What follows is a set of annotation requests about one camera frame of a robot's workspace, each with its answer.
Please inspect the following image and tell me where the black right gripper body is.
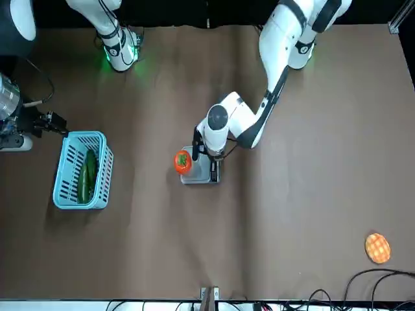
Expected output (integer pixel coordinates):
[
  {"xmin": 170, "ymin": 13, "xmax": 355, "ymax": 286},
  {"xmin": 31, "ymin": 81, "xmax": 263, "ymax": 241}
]
[{"xmin": 17, "ymin": 108, "xmax": 45, "ymax": 139}]

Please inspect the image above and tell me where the red tomato with green calyx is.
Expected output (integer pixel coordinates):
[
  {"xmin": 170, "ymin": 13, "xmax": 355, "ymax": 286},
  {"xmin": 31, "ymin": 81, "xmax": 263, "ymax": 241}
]
[{"xmin": 174, "ymin": 150, "xmax": 194, "ymax": 176}]

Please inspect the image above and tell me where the silver digital kitchen scale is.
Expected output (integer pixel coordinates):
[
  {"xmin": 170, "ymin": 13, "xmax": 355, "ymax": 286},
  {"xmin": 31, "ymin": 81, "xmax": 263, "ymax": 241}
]
[{"xmin": 180, "ymin": 146, "xmax": 222, "ymax": 186}]

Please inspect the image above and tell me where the light blue plastic shopping basket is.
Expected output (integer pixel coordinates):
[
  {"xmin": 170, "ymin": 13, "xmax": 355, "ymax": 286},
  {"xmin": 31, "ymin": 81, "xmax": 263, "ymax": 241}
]
[{"xmin": 53, "ymin": 130, "xmax": 115, "ymax": 210}]

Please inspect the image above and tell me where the dark green cucumber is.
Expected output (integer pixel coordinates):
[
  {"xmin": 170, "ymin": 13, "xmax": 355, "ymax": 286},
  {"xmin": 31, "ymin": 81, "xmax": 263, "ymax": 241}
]
[{"xmin": 85, "ymin": 149, "xmax": 99, "ymax": 195}]

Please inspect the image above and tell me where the light green cucumber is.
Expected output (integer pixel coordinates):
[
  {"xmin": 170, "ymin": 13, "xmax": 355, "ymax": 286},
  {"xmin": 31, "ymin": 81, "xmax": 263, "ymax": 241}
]
[{"xmin": 77, "ymin": 164, "xmax": 90, "ymax": 204}]

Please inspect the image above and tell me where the round orange checkered bread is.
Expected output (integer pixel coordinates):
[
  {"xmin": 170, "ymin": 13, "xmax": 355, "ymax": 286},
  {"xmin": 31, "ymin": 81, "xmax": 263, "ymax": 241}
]
[{"xmin": 364, "ymin": 232, "xmax": 392, "ymax": 265}]

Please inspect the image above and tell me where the black left arm wrist cable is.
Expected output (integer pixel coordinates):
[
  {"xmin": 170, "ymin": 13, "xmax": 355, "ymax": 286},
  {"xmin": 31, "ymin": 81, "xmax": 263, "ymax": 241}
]
[{"xmin": 222, "ymin": 137, "xmax": 241, "ymax": 160}]

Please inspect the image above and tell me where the black cable with silver plug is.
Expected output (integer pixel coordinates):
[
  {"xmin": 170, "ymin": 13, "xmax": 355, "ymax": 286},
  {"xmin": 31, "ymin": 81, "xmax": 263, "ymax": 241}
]
[{"xmin": 21, "ymin": 63, "xmax": 55, "ymax": 108}]

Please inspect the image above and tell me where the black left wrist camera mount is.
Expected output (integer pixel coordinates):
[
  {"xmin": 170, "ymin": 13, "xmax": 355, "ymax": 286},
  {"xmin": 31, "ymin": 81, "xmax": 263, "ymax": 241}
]
[{"xmin": 191, "ymin": 125, "xmax": 201, "ymax": 162}]

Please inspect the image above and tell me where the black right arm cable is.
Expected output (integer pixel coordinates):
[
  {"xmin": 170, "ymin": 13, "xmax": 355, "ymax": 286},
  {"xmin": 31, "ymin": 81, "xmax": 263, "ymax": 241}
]
[{"xmin": 95, "ymin": 0, "xmax": 146, "ymax": 65}]

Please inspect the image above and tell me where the aluminium camera post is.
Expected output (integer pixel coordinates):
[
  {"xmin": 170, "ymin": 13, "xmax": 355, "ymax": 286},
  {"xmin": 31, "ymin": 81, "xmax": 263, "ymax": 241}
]
[{"xmin": 200, "ymin": 285, "xmax": 220, "ymax": 311}]

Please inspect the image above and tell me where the aluminium frame profile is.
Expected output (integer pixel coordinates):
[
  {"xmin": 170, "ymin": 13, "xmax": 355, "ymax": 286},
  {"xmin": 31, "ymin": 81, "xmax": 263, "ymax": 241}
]
[{"xmin": 388, "ymin": 0, "xmax": 412, "ymax": 34}]

